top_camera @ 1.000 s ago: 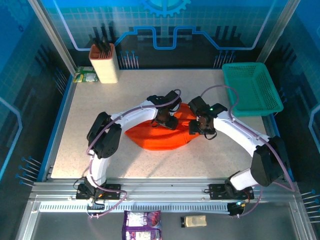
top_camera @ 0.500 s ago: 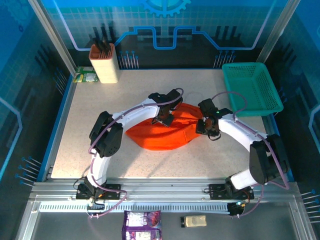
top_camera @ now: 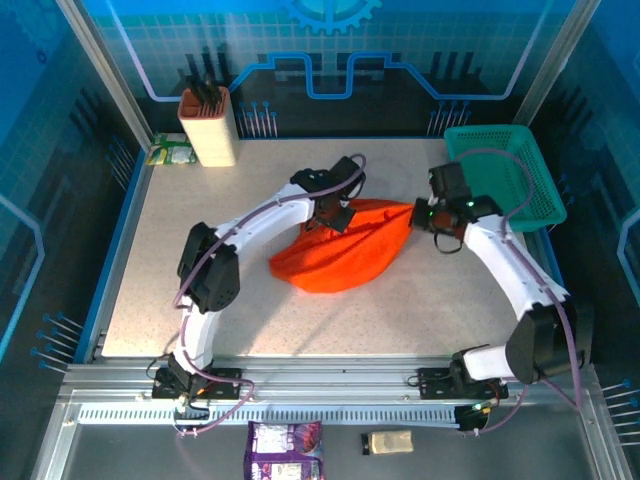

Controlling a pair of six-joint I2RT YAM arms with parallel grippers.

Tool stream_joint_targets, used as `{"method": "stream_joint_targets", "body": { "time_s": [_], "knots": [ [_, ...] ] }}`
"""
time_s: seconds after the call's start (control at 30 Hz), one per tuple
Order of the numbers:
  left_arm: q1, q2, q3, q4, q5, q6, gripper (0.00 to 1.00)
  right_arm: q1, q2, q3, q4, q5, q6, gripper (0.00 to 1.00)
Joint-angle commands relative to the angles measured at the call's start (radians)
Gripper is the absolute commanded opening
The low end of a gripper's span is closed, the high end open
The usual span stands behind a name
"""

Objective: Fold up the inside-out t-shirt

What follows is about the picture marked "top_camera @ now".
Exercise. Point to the aluminium frame post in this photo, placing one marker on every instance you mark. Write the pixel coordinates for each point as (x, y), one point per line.
(100, 65)
(555, 60)

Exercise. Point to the green snack packet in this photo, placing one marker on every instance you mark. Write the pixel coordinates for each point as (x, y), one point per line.
(167, 152)

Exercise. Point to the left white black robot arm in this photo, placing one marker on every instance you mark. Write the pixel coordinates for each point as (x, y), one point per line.
(260, 222)

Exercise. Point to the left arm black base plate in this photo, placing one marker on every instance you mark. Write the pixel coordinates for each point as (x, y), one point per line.
(227, 382)

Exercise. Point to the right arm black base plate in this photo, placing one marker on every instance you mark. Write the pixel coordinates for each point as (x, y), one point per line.
(432, 382)

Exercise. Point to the beige knife block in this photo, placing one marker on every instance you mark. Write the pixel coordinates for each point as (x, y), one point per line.
(210, 135)

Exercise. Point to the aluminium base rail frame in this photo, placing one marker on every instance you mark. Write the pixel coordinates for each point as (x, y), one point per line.
(325, 375)

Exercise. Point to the purple snack bag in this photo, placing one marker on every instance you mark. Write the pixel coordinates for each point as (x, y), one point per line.
(282, 450)

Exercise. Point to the orange t-shirt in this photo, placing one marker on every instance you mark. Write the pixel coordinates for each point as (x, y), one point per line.
(340, 260)

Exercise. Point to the small controller board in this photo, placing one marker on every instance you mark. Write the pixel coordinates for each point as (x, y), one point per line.
(472, 417)

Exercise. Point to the small beige package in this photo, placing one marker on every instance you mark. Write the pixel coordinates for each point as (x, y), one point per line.
(387, 442)

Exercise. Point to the teal plastic basket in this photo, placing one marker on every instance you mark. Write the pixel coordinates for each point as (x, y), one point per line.
(505, 175)

